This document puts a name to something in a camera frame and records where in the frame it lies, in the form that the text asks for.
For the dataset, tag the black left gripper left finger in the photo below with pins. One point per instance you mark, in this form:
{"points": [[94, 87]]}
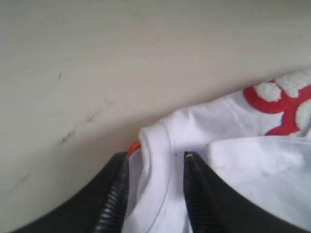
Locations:
{"points": [[99, 207]]}

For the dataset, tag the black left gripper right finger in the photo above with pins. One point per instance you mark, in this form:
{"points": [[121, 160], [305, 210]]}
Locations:
{"points": [[215, 207]]}

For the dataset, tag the white t-shirt red lettering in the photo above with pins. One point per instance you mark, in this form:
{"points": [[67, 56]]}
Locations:
{"points": [[258, 140]]}

